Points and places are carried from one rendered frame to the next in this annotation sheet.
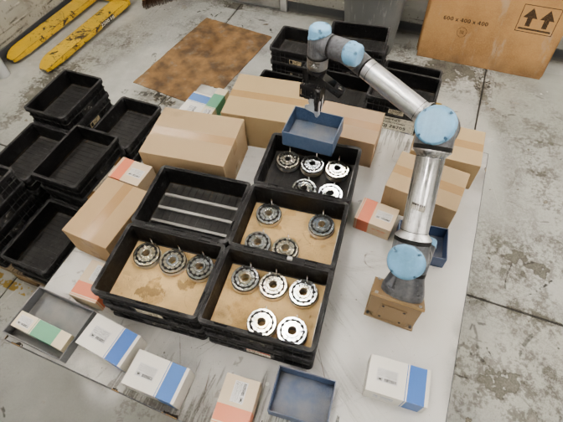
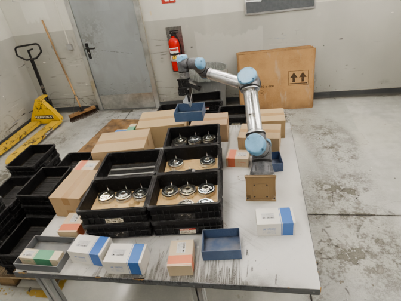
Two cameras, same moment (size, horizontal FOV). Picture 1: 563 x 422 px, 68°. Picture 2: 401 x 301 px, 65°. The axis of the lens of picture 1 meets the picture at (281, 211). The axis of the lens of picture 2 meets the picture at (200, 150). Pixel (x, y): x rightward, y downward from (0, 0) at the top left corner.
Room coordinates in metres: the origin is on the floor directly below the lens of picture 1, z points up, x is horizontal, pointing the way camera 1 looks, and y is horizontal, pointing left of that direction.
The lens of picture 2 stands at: (-0.82, 0.22, 2.03)
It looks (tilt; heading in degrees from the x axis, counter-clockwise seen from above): 32 degrees down; 349
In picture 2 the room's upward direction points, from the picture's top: 9 degrees counter-clockwise
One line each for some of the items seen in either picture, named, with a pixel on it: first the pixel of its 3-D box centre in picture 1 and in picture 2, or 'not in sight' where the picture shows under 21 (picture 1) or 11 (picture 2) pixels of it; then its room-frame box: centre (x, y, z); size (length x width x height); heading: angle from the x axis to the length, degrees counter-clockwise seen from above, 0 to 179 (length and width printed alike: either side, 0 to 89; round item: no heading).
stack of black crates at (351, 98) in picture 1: (337, 107); not in sight; (2.19, -0.42, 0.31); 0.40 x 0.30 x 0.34; 66
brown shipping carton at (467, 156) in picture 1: (443, 152); (265, 123); (1.31, -0.77, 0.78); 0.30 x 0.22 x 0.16; 67
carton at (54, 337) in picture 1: (44, 332); (43, 257); (0.56, 0.91, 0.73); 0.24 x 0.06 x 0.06; 64
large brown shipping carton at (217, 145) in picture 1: (196, 150); (125, 151); (1.40, 0.39, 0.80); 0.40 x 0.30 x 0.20; 73
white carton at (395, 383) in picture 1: (395, 383); (274, 221); (0.32, -0.36, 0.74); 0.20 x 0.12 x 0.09; 71
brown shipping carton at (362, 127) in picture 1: (347, 133); (210, 127); (1.47, -0.34, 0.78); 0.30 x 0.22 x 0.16; 67
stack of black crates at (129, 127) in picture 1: (132, 141); (77, 177); (1.98, 0.94, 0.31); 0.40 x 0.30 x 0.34; 156
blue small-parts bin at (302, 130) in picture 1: (312, 131); (190, 111); (1.18, -0.14, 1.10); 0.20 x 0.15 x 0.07; 67
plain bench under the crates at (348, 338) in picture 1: (279, 270); (190, 216); (0.96, 0.03, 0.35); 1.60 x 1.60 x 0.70; 66
